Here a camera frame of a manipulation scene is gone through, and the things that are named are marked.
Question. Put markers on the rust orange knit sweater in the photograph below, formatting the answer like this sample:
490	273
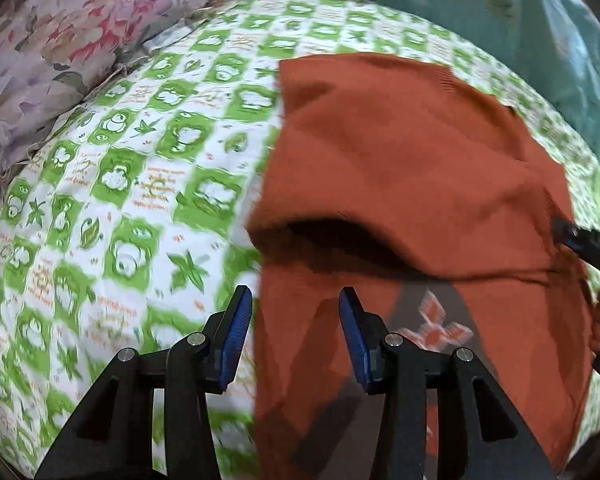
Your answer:
433	202

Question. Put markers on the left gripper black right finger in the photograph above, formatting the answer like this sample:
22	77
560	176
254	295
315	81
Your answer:
481	433

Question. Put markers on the pink floral pillow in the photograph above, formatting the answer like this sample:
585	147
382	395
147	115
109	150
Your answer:
54	53

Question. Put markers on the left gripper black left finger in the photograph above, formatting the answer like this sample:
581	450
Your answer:
146	415

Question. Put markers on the green white patterned bedsheet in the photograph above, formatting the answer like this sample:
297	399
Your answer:
127	229

